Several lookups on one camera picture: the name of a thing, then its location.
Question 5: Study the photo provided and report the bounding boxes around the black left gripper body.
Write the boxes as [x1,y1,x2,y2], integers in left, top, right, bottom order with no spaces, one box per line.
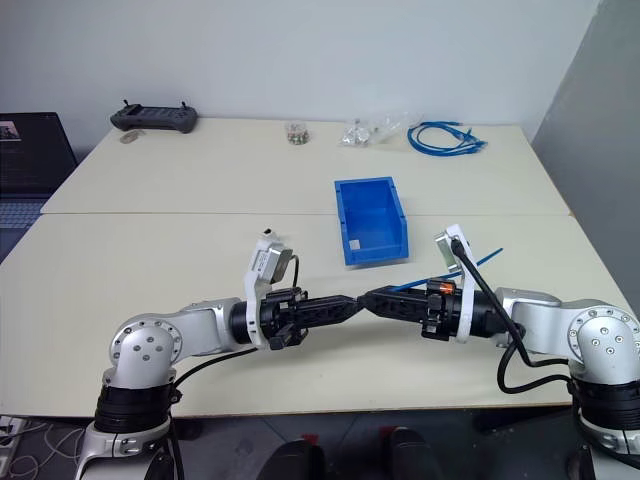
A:
[259,286,309,352]

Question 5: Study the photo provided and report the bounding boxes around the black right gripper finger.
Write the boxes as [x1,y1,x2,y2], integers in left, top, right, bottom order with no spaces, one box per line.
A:
[366,284,431,307]
[363,298,431,327]

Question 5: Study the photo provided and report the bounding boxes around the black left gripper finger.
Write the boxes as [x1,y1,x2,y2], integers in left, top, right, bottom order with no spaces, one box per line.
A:
[299,310,359,333]
[299,294,363,315]

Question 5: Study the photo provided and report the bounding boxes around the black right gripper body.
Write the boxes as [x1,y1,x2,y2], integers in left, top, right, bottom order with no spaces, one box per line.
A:
[420,278,465,343]

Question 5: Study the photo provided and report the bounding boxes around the blue cable tie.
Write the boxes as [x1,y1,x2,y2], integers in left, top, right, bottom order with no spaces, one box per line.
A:
[388,247,505,293]

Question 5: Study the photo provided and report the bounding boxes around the blue plastic bin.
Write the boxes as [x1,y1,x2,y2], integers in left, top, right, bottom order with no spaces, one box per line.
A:
[333,175,412,268]

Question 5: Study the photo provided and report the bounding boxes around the dark rounded shape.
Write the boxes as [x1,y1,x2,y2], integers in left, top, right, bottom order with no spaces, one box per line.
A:
[380,425,445,480]
[268,438,327,480]

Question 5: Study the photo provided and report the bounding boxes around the clear plastic bags with couplers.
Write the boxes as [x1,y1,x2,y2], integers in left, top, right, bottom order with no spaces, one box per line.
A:
[337,112,424,149]

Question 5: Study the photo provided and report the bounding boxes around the small clear jar of parts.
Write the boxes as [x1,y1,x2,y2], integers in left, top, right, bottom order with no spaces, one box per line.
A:
[285,121,309,147]

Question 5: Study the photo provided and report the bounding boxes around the dark grey remote controller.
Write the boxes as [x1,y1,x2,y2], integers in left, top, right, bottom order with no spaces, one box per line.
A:
[109,99,199,135]

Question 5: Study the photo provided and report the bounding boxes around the white power strip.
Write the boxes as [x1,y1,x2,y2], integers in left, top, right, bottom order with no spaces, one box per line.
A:
[0,414,25,448]

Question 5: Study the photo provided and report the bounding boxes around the black laptop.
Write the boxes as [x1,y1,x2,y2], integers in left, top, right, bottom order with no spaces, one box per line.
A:
[0,111,80,264]

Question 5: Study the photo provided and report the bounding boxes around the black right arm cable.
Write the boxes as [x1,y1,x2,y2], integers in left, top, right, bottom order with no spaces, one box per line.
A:
[448,237,575,395]

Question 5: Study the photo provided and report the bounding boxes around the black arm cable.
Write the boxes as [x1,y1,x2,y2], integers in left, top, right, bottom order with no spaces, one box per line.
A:
[448,237,575,395]
[144,347,259,480]

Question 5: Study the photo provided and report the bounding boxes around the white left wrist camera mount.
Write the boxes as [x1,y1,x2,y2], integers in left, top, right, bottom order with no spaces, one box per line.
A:
[242,228,294,347]

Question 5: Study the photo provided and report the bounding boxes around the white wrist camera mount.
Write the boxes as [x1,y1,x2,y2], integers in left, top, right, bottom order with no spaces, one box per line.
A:
[433,223,477,345]
[242,228,294,347]

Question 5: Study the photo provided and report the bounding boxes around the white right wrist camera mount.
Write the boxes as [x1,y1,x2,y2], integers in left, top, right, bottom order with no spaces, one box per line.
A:
[433,223,477,345]

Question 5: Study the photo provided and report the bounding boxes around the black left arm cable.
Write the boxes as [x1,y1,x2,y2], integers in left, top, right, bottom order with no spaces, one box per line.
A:
[144,347,259,480]

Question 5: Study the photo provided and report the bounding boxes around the bundle of blue cables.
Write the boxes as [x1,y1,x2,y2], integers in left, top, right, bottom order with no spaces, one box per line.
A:
[406,119,489,160]

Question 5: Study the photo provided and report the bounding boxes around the thin white floor cable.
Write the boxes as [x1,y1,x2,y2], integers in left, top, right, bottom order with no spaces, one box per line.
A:
[7,420,86,479]

